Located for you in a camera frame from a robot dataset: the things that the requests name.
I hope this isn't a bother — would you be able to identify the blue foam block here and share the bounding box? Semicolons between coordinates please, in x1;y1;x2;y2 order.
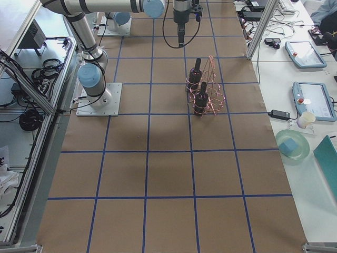
279;138;299;155

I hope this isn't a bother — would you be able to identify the white crumpled cloth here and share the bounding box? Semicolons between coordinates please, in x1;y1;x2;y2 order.
0;146;19;201

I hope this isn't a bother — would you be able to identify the white paper cup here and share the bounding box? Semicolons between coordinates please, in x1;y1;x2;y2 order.
296;111;316;129

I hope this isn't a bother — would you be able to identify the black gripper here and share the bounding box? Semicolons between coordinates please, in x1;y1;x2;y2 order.
173;0;190;47

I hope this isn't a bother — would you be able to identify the aluminium frame post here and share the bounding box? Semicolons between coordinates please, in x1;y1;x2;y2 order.
246;0;278;60

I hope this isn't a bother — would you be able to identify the copper wire wine basket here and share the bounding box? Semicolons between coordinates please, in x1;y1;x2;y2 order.
185;55;225;116

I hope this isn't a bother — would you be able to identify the teal board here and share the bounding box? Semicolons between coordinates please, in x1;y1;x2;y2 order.
313;135;336;200

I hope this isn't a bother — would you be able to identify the blue teach pendant far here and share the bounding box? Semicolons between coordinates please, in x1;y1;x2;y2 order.
285;41;327;69

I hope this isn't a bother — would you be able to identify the green glass plate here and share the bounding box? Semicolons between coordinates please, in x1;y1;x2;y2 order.
275;129;310;161

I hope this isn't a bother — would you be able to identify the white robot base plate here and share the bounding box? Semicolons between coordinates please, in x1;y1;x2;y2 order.
76;83;123;116

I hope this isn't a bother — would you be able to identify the blue teach pendant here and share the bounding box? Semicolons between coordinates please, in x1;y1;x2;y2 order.
285;41;327;69
292;82;336;122

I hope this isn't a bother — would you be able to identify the grey electronics box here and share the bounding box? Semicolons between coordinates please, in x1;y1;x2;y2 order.
14;19;46;56

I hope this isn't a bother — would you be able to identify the brown gridded table mat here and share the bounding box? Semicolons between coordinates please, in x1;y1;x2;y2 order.
37;1;306;252

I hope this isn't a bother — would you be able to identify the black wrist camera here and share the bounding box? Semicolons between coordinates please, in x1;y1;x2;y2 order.
190;0;203;22

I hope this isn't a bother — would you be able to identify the black power adapter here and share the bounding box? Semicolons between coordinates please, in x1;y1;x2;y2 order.
268;110;290;121

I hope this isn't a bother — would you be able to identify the black small device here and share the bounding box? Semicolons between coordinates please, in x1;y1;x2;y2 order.
264;38;281;50

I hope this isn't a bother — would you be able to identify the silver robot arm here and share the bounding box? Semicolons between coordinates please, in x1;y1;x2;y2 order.
41;1;203;64

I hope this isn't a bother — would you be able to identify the blue teach pendant near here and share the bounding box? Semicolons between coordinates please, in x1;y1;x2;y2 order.
292;82;336;122

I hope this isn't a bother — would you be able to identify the dark wine bottle in basket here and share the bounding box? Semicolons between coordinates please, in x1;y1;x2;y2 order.
187;58;202;90

